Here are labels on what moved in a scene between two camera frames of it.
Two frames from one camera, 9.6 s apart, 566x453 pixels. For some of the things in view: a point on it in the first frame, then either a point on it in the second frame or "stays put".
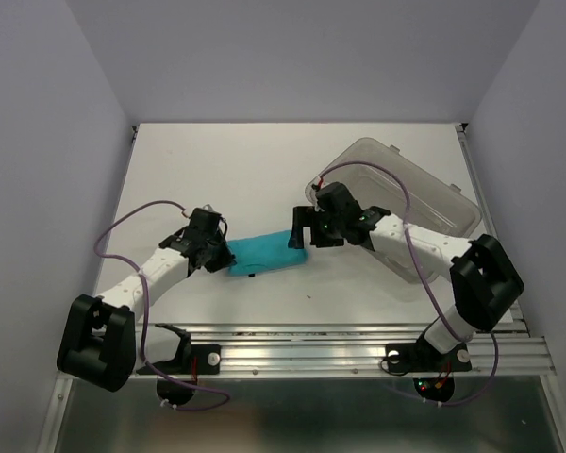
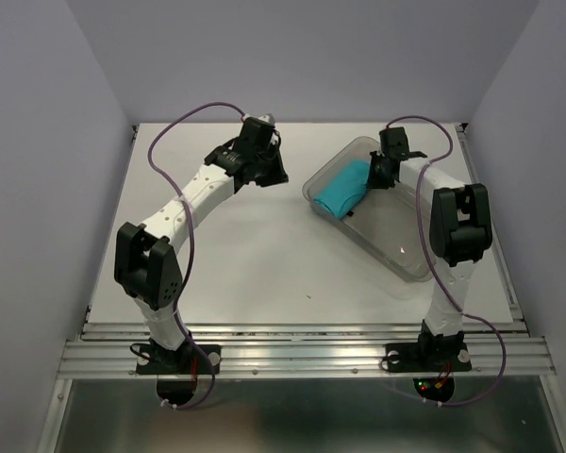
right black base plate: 424,357 stays put
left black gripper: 224,259 → 279,175
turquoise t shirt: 265,252 → 345,189
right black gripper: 302,216 → 374,180
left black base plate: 205,360 stays put
